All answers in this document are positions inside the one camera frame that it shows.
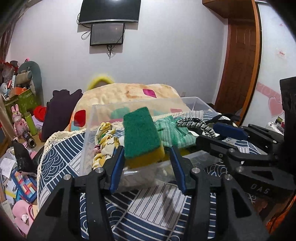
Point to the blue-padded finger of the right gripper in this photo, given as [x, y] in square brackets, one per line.
[263, 137]
[230, 131]

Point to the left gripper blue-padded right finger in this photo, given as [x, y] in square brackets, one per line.
[236, 218]

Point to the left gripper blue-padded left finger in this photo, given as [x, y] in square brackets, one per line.
[59, 217]

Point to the green knitted cloth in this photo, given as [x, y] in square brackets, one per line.
[173, 135]

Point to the green yellow sponge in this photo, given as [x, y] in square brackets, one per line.
[142, 143]

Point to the yellow floral fabric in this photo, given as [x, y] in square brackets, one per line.
[105, 144]

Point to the pink neck pillow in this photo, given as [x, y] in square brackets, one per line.
[25, 215]

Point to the colourful block puzzle box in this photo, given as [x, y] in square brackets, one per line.
[26, 187]

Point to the blue white patterned tablecloth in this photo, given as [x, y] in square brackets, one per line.
[159, 212]

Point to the clear plastic storage box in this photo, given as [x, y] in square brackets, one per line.
[142, 177]

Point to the pink rabbit toy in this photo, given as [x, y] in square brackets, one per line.
[19, 124]

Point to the green cylinder bottle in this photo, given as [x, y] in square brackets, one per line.
[30, 123]

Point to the red plush item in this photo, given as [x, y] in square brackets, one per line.
[40, 113]

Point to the dark purple garment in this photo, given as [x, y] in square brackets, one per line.
[58, 112]

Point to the brown overhead cabinet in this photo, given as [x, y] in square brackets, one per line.
[231, 9]

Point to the beige patterned quilt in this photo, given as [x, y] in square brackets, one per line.
[124, 97]

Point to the green cardboard box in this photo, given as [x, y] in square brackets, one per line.
[26, 101]

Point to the yellow fluffy plush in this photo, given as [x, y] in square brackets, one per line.
[99, 81]

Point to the teal grey plush toy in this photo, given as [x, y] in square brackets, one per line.
[29, 75]

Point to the pink heart wall stickers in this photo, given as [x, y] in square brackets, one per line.
[274, 99]

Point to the small wall monitor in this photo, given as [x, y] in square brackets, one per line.
[107, 34]

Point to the large wall television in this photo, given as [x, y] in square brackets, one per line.
[94, 11]

